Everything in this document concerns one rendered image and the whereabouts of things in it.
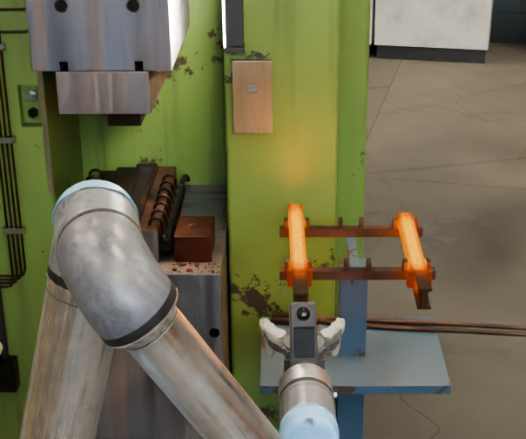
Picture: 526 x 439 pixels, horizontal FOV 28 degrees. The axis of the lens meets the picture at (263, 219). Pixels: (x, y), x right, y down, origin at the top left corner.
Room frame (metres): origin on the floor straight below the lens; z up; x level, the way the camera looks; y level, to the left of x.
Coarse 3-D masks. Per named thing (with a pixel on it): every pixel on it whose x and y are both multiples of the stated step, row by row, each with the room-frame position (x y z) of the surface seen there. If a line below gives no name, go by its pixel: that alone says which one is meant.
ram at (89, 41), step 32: (32, 0) 2.18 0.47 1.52; (64, 0) 2.18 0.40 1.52; (96, 0) 2.18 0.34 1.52; (128, 0) 2.17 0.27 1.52; (160, 0) 2.17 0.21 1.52; (32, 32) 2.18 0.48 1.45; (64, 32) 2.18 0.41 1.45; (96, 32) 2.18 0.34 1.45; (128, 32) 2.17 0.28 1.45; (160, 32) 2.17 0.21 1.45; (32, 64) 2.18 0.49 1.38; (64, 64) 2.23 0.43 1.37; (96, 64) 2.18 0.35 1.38; (128, 64) 2.17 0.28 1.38; (160, 64) 2.17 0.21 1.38
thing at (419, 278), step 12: (408, 216) 2.14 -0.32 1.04; (408, 228) 2.07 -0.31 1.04; (408, 240) 2.01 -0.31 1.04; (408, 252) 1.95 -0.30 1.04; (420, 252) 1.95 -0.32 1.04; (408, 264) 1.90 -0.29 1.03; (420, 264) 1.89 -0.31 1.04; (408, 276) 1.85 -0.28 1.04; (420, 276) 1.82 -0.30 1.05; (420, 288) 1.77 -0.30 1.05; (420, 300) 1.78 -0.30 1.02
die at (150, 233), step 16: (112, 176) 2.56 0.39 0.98; (128, 176) 2.53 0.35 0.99; (160, 176) 2.52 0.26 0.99; (176, 176) 2.59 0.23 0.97; (128, 192) 2.39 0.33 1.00; (144, 192) 2.39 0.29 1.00; (160, 192) 2.41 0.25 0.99; (144, 208) 2.31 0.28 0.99; (144, 224) 2.22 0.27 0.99; (160, 224) 2.23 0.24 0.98
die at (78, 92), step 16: (64, 80) 2.18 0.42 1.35; (80, 80) 2.18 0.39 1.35; (96, 80) 2.18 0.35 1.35; (112, 80) 2.18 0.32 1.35; (128, 80) 2.17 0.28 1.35; (144, 80) 2.17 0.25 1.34; (160, 80) 2.36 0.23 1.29; (64, 96) 2.18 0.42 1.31; (80, 96) 2.18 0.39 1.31; (96, 96) 2.18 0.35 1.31; (112, 96) 2.18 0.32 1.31; (128, 96) 2.17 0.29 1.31; (144, 96) 2.17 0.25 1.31; (64, 112) 2.18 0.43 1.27; (80, 112) 2.18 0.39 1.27; (96, 112) 2.18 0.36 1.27; (112, 112) 2.18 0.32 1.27; (128, 112) 2.17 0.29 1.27; (144, 112) 2.17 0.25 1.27
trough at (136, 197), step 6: (144, 168) 2.58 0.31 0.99; (150, 168) 2.58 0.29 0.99; (138, 174) 2.54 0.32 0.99; (144, 174) 2.55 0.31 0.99; (138, 180) 2.51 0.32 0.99; (144, 180) 2.51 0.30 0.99; (132, 186) 2.44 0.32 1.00; (138, 186) 2.47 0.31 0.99; (144, 186) 2.46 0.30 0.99; (132, 192) 2.42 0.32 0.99; (138, 192) 2.42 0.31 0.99; (132, 198) 2.39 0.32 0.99; (138, 198) 2.39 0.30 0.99; (138, 204) 2.35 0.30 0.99
